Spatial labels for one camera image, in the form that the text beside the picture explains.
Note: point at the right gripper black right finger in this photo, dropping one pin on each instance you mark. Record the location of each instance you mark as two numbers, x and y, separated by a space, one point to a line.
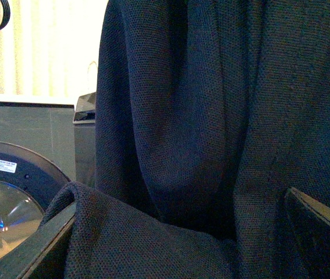
310 222

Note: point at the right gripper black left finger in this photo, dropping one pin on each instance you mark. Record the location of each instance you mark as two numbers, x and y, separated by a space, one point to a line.
43 254

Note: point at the dark navy knitted garment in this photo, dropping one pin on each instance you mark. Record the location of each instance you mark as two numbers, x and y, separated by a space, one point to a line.
207 112

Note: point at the grey front-load washing machine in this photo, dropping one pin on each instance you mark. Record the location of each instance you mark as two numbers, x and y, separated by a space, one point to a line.
49 130

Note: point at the round glass washer door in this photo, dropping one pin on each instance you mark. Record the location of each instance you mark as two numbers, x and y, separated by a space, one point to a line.
26 194

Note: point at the white QR label on door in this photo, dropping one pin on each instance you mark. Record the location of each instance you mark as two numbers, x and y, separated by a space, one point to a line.
8 167

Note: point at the dark box behind washer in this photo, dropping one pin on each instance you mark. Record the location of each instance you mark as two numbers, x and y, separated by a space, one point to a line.
84 112

